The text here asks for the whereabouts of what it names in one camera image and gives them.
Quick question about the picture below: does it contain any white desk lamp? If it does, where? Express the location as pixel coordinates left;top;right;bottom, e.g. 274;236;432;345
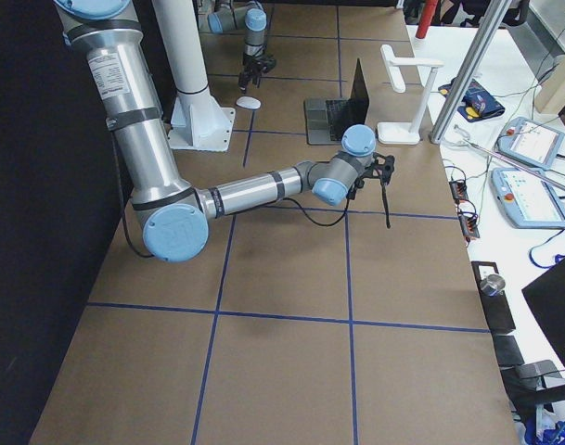
377;44;444;146

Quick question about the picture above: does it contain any near teach pendant tablet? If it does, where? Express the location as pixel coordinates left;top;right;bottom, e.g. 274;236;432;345
491;168;565;229

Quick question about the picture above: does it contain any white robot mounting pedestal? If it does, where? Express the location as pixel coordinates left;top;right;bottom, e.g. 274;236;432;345
153;0;236;152

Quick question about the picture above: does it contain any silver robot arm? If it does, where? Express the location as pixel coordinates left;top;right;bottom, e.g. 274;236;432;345
56;1;394;262
207;1;276;94

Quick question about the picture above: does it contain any black mouse pad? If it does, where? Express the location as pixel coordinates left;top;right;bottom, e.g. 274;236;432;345
379;179;392;229

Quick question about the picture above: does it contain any black monitor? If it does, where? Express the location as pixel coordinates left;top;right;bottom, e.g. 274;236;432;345
522;259;565;369

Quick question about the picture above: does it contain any teach pendant tablet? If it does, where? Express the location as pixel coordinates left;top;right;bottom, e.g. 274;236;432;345
491;168;565;229
496;117;564;171

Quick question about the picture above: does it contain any grey laptop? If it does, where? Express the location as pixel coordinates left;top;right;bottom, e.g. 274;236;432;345
303;58;369;146

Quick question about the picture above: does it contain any aluminium frame post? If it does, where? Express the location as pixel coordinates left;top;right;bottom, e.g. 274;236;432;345
430;0;510;145

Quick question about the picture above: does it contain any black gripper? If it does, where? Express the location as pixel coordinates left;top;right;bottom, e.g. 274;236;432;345
238;54;276;92
348;152;395;200

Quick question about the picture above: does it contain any red cylinder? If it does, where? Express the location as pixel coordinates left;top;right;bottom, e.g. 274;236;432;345
415;0;440;40

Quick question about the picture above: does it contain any silver metal cylinder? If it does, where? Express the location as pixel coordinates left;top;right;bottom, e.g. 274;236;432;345
479;273;506;297

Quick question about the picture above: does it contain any white computer mouse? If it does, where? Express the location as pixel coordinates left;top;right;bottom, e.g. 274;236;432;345
236;95;262;110

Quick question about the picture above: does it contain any far teach pendant tablet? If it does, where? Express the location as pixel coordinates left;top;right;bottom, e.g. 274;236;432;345
496;117;564;171

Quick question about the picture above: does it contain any space pattern pencil case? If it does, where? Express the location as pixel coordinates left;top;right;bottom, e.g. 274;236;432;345
457;79;506;122

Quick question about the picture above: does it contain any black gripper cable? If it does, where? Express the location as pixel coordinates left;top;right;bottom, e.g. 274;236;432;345
281;184;357;228

